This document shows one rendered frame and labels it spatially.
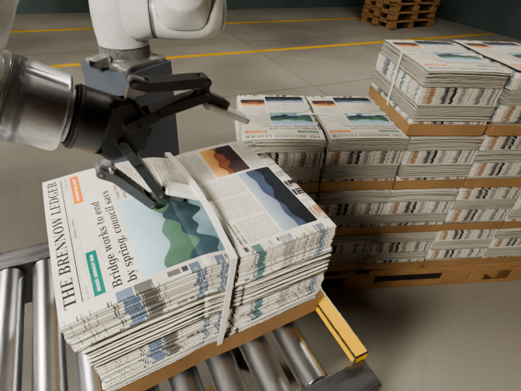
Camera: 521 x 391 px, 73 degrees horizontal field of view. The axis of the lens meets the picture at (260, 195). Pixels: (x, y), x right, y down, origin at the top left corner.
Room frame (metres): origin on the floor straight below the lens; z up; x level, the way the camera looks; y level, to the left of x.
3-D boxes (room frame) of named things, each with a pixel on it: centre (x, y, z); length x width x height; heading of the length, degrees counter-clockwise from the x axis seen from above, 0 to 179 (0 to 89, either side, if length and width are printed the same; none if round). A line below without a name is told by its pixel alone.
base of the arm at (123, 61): (1.14, 0.48, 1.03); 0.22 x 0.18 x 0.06; 153
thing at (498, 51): (1.37, -0.89, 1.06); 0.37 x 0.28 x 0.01; 11
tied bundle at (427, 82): (1.32, -0.60, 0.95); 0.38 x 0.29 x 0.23; 9
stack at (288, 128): (1.30, -0.47, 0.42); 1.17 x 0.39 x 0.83; 99
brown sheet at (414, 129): (1.32, -0.59, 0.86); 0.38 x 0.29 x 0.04; 9
